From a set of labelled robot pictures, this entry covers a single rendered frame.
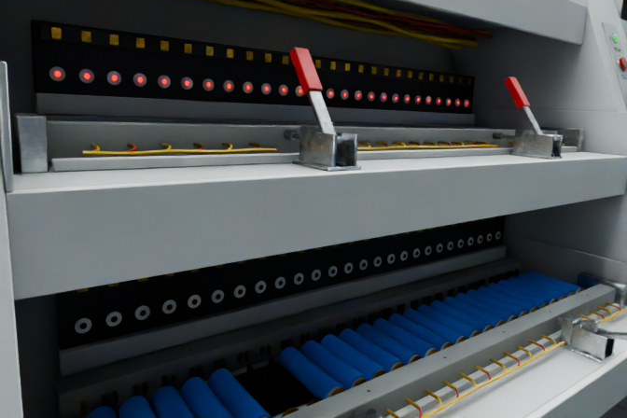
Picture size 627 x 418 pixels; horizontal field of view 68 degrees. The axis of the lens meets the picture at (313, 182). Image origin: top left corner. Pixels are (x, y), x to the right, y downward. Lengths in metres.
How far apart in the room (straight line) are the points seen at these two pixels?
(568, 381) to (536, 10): 0.37
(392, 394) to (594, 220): 0.40
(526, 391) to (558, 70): 0.41
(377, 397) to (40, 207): 0.24
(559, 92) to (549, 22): 0.11
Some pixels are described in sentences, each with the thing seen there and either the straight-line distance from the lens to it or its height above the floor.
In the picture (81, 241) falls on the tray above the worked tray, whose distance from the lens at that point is 0.23.
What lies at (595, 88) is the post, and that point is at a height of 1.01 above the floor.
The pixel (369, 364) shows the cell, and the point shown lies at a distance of 0.39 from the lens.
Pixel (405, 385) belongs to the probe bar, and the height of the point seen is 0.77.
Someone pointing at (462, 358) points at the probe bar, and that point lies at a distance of 0.41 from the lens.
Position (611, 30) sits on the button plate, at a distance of 0.73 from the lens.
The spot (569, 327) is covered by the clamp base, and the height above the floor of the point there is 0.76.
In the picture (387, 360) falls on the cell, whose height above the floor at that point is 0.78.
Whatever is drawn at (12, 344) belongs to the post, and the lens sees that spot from 0.21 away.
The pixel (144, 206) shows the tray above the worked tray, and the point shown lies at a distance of 0.23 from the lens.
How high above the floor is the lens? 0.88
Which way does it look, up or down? 8 degrees up
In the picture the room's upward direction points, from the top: 10 degrees counter-clockwise
